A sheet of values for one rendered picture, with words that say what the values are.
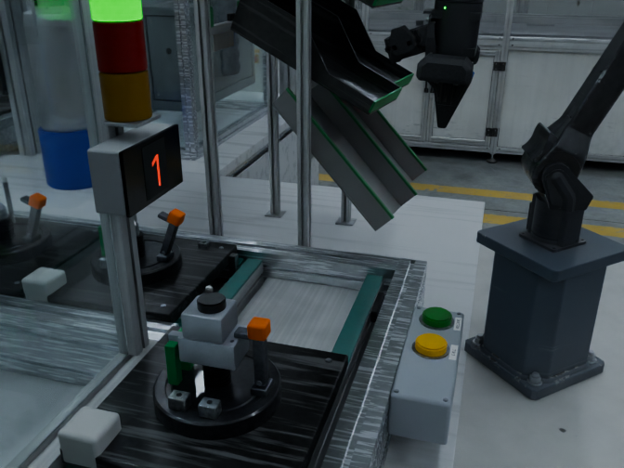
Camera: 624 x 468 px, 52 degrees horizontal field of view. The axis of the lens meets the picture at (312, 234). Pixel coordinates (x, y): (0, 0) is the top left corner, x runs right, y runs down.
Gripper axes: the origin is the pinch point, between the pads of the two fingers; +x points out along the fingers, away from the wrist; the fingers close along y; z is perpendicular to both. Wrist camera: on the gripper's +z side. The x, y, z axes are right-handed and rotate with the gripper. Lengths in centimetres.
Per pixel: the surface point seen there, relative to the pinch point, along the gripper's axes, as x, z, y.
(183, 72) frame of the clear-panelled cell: 17, 78, -81
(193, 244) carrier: 29.7, 38.7, -5.0
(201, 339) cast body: 20.0, 19.0, 33.2
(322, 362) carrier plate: 28.3, 8.7, 21.5
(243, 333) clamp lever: 19.4, 14.9, 31.5
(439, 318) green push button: 27.5, -3.7, 7.7
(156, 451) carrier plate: 29, 20, 41
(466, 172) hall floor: 125, 4, -362
